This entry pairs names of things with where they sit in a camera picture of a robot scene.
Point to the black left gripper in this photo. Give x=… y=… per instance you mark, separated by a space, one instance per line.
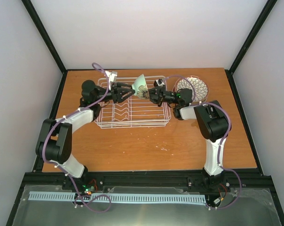
x=117 y=96

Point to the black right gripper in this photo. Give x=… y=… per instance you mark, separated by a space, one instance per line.
x=157 y=95

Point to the green floral ceramic bowl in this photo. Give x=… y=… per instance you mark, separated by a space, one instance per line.
x=140 y=87

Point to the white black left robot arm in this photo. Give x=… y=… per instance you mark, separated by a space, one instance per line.
x=55 y=139

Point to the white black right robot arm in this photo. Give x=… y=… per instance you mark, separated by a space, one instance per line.
x=213 y=122

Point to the floral patterned plate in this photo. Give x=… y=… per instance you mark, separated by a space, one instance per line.
x=199 y=87

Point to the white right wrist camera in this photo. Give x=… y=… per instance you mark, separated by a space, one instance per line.
x=158 y=82

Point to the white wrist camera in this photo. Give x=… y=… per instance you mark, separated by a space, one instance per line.
x=158 y=82
x=112 y=76

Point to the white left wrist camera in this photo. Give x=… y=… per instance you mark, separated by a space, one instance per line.
x=112 y=76

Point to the white wire dish rack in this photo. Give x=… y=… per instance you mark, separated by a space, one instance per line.
x=133 y=113

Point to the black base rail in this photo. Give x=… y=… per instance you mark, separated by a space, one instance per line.
x=191 y=180

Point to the black enclosure frame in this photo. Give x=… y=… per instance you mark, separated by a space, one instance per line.
x=38 y=178

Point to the light blue cable duct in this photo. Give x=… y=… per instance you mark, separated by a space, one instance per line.
x=123 y=198

